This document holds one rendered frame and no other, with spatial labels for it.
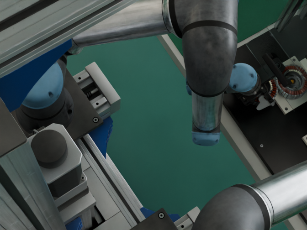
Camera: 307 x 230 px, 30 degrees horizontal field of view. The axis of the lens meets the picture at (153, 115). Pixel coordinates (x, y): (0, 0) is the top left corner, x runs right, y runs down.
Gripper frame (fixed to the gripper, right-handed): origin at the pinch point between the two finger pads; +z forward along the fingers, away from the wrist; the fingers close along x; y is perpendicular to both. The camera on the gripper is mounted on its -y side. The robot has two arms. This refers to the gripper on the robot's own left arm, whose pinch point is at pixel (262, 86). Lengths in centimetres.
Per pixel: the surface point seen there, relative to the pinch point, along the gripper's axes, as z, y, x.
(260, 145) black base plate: -2.7, 11.2, 15.3
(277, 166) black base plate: -2.4, 10.6, 23.7
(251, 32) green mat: 9.4, -7.3, -19.2
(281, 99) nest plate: 3.0, -2.3, 6.6
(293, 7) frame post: -4.1, -22.0, -14.2
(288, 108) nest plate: 3.0, -2.5, 10.1
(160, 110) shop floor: 67, 46, -30
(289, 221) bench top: -3.5, 17.2, 39.6
